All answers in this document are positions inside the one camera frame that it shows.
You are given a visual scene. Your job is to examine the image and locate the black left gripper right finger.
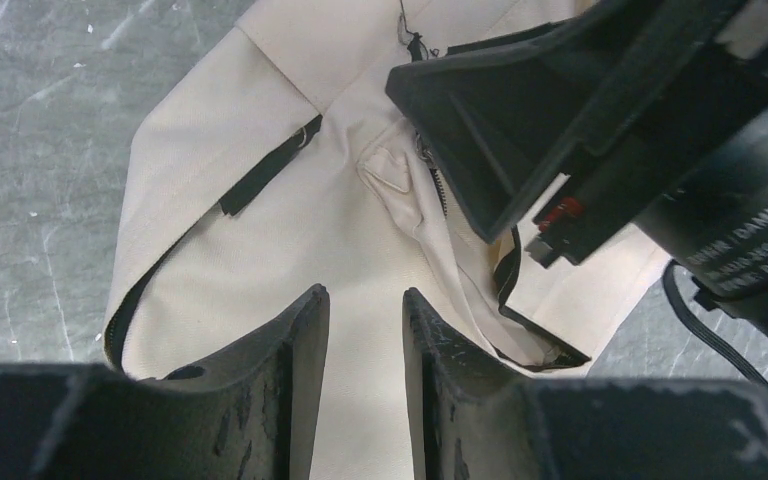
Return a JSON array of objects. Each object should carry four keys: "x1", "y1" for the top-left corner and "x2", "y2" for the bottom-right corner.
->
[{"x1": 403, "y1": 289, "x2": 768, "y2": 479}]

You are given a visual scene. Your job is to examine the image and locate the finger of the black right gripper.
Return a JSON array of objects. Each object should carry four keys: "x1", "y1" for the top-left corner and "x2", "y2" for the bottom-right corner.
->
[{"x1": 385, "y1": 1, "x2": 742, "y2": 241}]

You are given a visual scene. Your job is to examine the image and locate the beige canvas backpack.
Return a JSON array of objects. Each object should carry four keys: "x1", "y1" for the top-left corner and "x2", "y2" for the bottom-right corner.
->
[{"x1": 104, "y1": 1, "x2": 668, "y2": 479}]

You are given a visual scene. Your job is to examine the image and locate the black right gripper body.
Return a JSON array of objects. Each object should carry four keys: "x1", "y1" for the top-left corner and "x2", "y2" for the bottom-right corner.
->
[{"x1": 528, "y1": 1, "x2": 768, "y2": 336}]

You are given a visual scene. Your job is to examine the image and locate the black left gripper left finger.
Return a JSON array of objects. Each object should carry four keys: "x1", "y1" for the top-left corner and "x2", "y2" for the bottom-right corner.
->
[{"x1": 0, "y1": 285, "x2": 330, "y2": 479}]

